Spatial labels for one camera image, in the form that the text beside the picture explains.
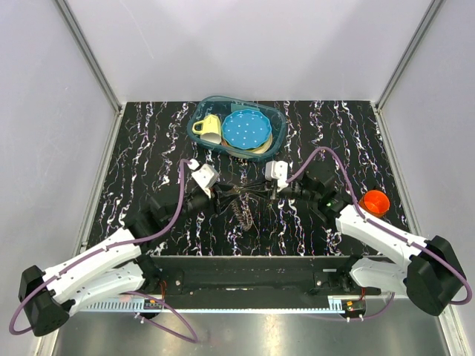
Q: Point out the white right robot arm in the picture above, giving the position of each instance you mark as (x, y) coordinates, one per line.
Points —
(426, 271)

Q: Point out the left aluminium frame post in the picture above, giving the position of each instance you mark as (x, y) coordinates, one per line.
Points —
(82, 43)

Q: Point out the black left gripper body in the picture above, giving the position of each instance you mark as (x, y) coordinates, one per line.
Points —
(195, 202)

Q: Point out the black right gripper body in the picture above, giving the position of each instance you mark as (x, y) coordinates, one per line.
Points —
(296, 190)

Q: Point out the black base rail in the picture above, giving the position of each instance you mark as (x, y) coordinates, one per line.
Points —
(251, 284)

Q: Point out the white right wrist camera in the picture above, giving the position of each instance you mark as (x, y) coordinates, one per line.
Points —
(277, 171)

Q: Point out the orange cup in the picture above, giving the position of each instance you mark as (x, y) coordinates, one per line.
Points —
(375, 202)

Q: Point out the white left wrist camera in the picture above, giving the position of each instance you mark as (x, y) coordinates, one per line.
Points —
(204, 175)

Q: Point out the teal plastic bin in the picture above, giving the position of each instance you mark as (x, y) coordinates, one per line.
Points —
(222, 106)

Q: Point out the aluminium frame post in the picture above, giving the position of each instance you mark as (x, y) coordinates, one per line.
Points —
(82, 43)
(416, 40)

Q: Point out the silver metal key disc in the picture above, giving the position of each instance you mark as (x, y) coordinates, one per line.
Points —
(242, 212)

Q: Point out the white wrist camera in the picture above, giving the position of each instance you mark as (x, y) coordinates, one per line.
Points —
(204, 175)
(277, 171)

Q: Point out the yellow mug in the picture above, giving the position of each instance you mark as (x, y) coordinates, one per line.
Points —
(209, 129)

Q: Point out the right aluminium frame post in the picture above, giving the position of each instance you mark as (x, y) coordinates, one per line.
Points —
(416, 40)

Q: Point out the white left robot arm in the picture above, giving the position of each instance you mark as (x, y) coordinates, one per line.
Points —
(120, 264)

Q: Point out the blue dotted plate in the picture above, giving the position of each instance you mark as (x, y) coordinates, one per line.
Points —
(246, 129)

